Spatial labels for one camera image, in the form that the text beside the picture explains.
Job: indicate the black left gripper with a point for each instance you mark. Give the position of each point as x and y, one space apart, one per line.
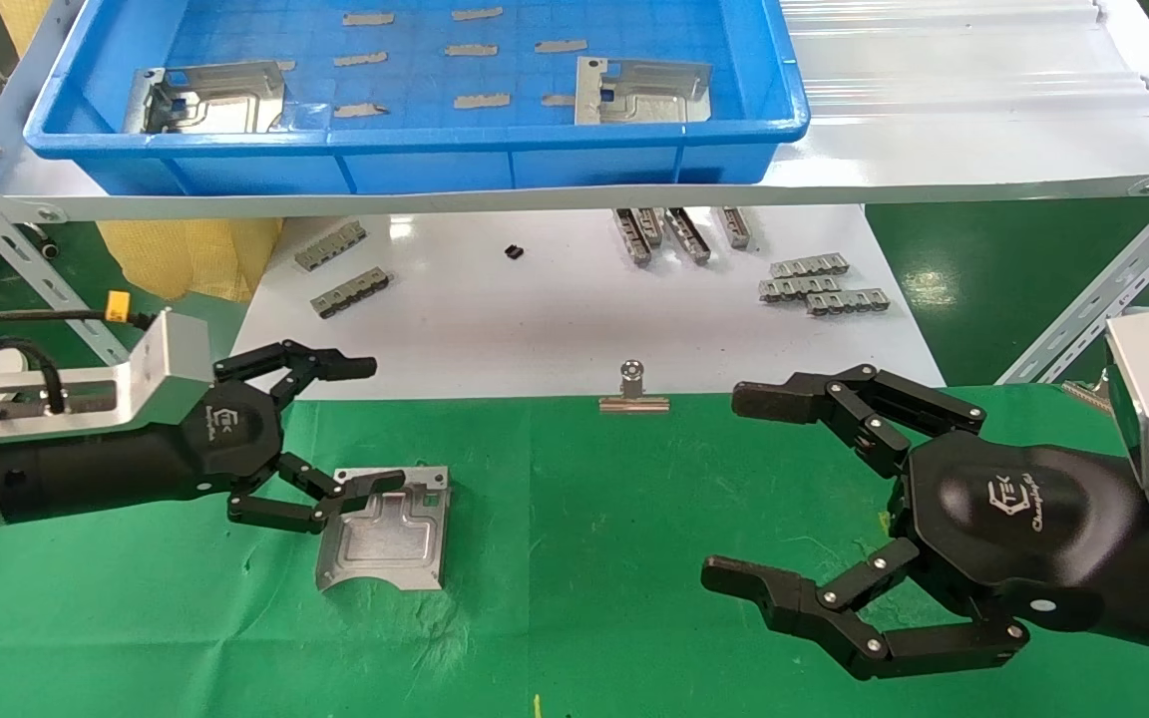
230 439

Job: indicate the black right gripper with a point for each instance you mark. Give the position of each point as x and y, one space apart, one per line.
1013 519

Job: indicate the stamped metal bracket plate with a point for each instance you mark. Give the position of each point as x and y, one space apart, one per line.
225 105
654 100
385 543

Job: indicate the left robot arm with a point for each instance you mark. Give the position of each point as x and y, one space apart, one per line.
86 474

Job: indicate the silver binder clip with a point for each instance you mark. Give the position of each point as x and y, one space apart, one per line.
634 404

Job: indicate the green table cloth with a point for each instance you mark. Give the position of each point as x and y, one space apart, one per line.
574 558

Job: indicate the blue plastic tray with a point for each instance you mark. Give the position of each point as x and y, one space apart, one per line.
435 165

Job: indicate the white metal shelf board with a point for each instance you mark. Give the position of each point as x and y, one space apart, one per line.
934 120

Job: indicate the grey slotted metal rail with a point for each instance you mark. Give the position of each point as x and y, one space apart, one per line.
331 246
350 294
688 236
800 289
632 239
810 266
736 227
650 225
848 302

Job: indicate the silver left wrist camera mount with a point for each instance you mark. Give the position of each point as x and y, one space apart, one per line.
176 359

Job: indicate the white perforated shelf post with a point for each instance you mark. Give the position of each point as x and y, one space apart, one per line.
1113 289
36 264

